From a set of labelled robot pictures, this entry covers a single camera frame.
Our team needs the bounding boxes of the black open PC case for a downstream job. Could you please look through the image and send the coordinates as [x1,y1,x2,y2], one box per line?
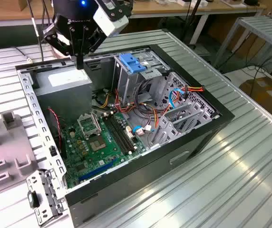
[15,44,236,228]

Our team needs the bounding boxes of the short blue data wire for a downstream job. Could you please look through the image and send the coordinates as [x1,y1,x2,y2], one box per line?
[132,124,155,137]

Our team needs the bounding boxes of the green motherboard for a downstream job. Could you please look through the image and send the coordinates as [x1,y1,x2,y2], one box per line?
[61,111,147,190]

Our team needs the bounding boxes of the small brown cardboard box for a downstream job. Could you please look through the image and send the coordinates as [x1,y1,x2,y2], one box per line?
[19,0,33,12]

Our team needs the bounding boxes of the black bracket latch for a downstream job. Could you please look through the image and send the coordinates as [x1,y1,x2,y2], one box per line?
[27,191,41,209]

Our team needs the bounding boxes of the grey metal disk bay cage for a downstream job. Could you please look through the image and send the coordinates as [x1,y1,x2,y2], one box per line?
[150,71,222,149]

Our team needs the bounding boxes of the yellow orange wire bundle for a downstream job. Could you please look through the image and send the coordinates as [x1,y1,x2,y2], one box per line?
[99,89,115,109]

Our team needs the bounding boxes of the grey parts rack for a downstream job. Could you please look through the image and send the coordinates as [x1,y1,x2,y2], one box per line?
[0,111,40,199]

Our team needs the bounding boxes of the blue plastic drive latch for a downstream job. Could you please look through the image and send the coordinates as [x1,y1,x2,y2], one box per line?
[118,53,146,74]

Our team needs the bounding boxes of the metal slat side table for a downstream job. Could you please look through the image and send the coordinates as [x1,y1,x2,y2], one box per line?
[213,16,272,69]

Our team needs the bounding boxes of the blue expansion slot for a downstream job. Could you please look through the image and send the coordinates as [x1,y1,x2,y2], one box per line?
[78,158,118,183]

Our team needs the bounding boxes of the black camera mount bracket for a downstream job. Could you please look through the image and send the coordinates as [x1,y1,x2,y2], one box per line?
[102,0,135,19]

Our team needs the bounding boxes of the red fan wire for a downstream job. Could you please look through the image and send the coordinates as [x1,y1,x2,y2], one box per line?
[47,107,63,152]

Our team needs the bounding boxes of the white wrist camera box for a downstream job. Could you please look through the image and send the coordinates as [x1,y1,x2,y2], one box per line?
[92,0,130,38]

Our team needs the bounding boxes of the black cable metal plug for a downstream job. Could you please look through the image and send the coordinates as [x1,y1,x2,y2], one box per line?
[27,0,44,64]

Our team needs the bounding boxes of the grey metal expansion bracket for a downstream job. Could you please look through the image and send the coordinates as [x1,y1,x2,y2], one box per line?
[26,169,68,226]

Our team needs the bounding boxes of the grey metal optical drive cage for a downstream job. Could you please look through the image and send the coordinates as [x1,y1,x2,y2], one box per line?
[113,48,171,107]

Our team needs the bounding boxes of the metal socket cover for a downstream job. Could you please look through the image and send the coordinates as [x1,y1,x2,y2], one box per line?
[76,111,103,140]

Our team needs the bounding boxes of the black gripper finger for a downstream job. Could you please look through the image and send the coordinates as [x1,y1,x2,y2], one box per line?
[42,23,81,70]
[79,23,106,70]

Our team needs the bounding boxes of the CPU socket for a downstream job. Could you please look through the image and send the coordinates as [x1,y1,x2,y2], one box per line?
[87,134,108,152]

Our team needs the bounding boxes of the long blue data wire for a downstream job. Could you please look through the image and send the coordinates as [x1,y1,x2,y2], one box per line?
[168,87,183,111]

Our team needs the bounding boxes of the thin cable with plug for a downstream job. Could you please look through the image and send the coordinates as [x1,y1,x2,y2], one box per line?
[14,46,34,63]

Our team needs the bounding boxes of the white small boxes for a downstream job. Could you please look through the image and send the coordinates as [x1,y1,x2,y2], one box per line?
[177,0,209,8]

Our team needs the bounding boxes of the long wooden desk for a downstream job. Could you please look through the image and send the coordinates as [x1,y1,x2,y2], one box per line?
[0,0,267,46]

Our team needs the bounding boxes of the orange red wire bundle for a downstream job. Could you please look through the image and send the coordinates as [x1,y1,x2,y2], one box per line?
[114,89,172,133]

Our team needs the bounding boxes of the red orange yellow power wire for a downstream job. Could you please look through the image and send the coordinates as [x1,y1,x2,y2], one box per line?
[182,85,205,100]

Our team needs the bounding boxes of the large brown cardboard box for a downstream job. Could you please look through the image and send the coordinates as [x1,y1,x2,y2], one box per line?
[238,75,272,130]

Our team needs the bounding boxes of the grey power supply unit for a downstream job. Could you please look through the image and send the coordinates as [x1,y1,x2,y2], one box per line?
[32,65,94,124]

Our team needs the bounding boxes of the black tripod stand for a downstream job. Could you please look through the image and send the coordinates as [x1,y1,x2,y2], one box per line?
[181,0,202,48]

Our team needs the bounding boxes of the black RAM slot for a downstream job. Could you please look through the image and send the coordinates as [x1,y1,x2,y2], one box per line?
[108,113,135,152]
[106,114,133,154]
[103,115,131,155]
[111,112,138,151]

